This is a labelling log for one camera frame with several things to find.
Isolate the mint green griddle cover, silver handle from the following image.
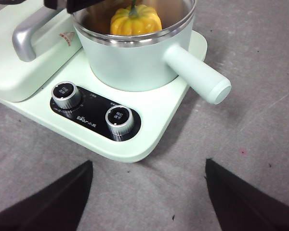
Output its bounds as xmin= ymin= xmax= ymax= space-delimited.
xmin=0 ymin=0 xmax=83 ymax=103

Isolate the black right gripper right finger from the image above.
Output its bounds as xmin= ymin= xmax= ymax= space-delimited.
xmin=204 ymin=158 xmax=289 ymax=231

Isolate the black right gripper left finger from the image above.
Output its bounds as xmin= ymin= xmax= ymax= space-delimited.
xmin=0 ymin=160 xmax=94 ymax=231

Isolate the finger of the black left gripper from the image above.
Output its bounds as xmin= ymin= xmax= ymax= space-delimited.
xmin=66 ymin=0 xmax=89 ymax=14
xmin=43 ymin=0 xmax=63 ymax=10

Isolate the mint green breakfast machine base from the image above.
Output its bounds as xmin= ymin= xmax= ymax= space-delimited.
xmin=0 ymin=30 xmax=208 ymax=164

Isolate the yellow pumpkin with green stem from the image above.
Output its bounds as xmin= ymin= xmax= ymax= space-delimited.
xmin=110 ymin=0 xmax=162 ymax=36

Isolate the silver control knob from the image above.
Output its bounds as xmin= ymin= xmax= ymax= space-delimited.
xmin=51 ymin=81 xmax=81 ymax=110
xmin=105 ymin=105 xmax=135 ymax=141

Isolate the mint green pot with handle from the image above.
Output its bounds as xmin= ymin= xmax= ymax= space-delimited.
xmin=72 ymin=0 xmax=232 ymax=105

